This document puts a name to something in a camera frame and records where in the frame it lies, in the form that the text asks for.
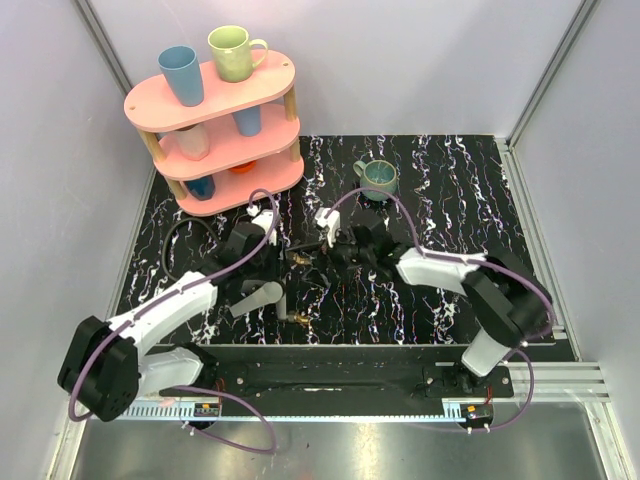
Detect aluminium frame rail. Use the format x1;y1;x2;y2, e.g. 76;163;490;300
67;360;614;404

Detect teal glazed ceramic mug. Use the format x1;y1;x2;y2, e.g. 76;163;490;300
353;160;398;202

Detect black corrugated flexible hose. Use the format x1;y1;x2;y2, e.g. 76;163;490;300
163;215;334;291

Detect dark blue mug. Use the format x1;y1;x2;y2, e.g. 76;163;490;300
184;175;216;201

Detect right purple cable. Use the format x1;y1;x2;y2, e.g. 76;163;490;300
332;187;556;434

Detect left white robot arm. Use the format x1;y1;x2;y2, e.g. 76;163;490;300
57;210;287;421

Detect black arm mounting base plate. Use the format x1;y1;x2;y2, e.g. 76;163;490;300
194;345;514;417

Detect pink three-tier wooden shelf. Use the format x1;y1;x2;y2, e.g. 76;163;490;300
124;50;304;216

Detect black marble pattern mat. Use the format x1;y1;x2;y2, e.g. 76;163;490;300
116;135;530;345

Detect light blue plastic cup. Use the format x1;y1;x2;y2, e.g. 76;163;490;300
158;45;204;107

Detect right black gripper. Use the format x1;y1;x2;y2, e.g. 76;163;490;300
304;221;375;289

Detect light green ceramic mug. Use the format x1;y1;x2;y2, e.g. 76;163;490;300
208;25;269;83

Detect pale pink faceted cup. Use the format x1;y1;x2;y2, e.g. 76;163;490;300
173;123;210;161

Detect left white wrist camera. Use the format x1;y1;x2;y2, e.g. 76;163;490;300
246;204;280;246

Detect black faucet fitting brass ends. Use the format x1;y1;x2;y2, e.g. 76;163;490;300
229;251;310;326

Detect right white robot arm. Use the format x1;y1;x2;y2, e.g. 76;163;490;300
288;224;555;397

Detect orange plastic bowl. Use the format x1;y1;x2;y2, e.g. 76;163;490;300
229;160;257;174

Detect blue cup middle shelf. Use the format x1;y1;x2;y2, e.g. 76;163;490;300
232;105;262;137

